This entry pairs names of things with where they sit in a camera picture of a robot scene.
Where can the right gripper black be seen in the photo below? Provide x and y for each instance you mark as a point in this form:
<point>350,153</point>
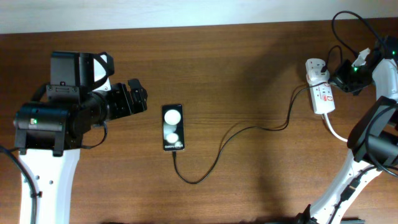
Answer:
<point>339,79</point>

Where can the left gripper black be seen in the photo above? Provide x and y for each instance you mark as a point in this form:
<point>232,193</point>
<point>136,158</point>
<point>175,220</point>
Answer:
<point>125,106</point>

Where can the black smartphone with white circles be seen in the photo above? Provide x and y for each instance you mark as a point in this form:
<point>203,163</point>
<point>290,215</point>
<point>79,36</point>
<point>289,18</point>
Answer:
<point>173,128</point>

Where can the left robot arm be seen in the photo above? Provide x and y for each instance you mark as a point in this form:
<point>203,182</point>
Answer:
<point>51,126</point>

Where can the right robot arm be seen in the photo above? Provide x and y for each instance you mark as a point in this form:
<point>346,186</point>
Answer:
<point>371,149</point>

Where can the white USB charger adapter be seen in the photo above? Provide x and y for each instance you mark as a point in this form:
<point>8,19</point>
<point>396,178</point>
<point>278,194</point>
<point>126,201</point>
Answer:
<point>315,77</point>

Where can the white power strip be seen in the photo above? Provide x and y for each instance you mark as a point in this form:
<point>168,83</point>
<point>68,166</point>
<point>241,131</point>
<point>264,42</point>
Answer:
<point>321,94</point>

